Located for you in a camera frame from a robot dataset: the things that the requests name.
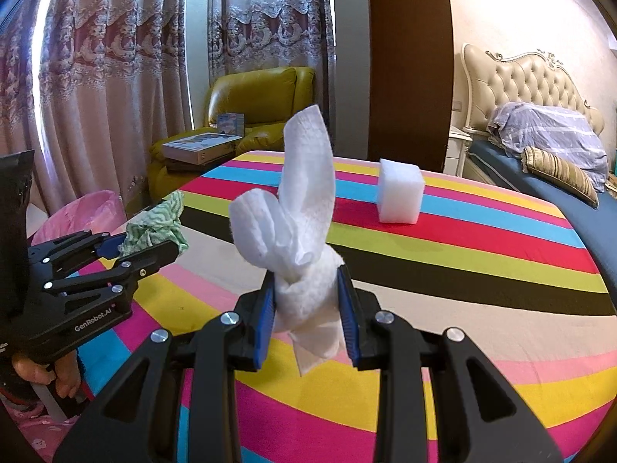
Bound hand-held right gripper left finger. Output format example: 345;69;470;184
53;270;278;463

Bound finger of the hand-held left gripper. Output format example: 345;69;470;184
29;230;128;271
43;240;184;300

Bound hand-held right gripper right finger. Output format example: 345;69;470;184
336;265;565;463

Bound green patterned tissue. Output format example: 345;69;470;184
118;190;190;257

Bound pink lined trash bin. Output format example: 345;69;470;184
29;190;127;247

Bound white paper towel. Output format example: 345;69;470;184
229;105;348;377

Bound person's left hand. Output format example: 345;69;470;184
12;350;83;399

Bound dark flat box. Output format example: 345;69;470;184
166;157;232;173

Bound white flat cardboard box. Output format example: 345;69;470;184
161;132;243;165

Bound white foam block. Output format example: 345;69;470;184
377;158;426;225

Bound small blue picture box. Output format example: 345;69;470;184
217;112;246;136

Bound pink lace curtain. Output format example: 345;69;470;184
207;0;335;121
0;0;194;213

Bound person's pink patterned clothing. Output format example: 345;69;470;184
0;395;78;463

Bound yellow leather armchair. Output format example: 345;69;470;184
147;66;316;203

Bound white nightstand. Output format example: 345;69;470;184
448;125;475;179

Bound blue bed mattress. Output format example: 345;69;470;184
470;140;617;300

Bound gold striped pillow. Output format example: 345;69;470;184
521;146;600;209

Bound brown wooden door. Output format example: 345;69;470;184
369;0;454;174

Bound lavender striped blanket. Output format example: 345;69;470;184
487;102;609;194

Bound cream tufted headboard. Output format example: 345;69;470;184
462;43;605;140

